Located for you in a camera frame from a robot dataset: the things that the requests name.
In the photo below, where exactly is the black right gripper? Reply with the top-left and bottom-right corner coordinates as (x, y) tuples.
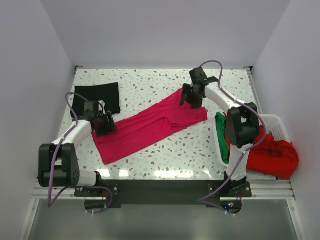
(179, 83), (203, 110)

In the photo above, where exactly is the magenta t shirt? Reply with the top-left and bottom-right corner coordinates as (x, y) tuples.
(92, 89), (208, 165)

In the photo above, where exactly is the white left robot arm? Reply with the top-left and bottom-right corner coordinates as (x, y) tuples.
(38, 100), (117, 196)

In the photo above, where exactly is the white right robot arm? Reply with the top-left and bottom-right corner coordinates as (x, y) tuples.
(180, 66), (260, 197)

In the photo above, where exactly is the folded black t shirt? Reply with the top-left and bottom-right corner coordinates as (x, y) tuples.
(72, 82), (121, 118)

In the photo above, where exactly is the green t shirt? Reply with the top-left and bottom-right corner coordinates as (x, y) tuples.
(215, 112), (230, 165)

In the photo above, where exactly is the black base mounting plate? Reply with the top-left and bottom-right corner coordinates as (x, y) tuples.
(74, 180), (253, 214)

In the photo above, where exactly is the white plastic laundry basket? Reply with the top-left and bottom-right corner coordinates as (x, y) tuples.
(212, 114), (292, 179)

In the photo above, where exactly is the red t shirt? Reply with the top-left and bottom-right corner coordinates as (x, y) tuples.
(223, 112), (300, 180)

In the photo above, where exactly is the aluminium frame rail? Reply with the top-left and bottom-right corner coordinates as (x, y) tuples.
(20, 180), (304, 240)

